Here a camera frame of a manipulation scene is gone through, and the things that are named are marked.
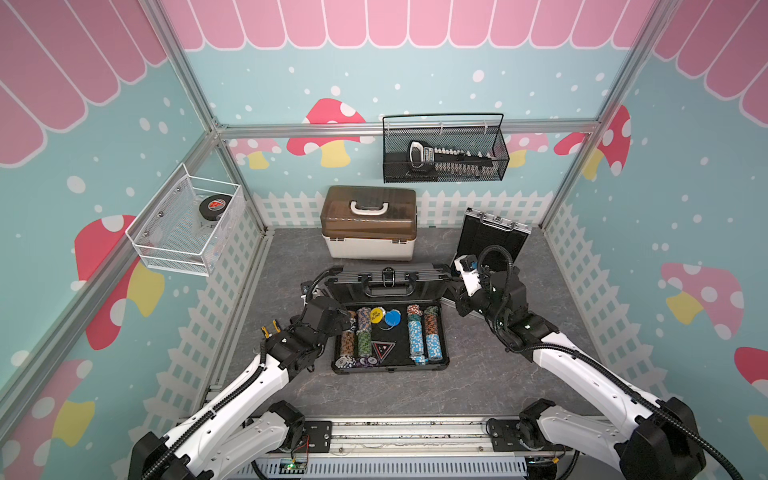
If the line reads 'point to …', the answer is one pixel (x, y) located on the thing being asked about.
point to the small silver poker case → (481, 230)
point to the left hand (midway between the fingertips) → (328, 317)
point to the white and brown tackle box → (365, 222)
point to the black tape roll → (211, 206)
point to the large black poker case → (397, 318)
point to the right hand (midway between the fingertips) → (449, 280)
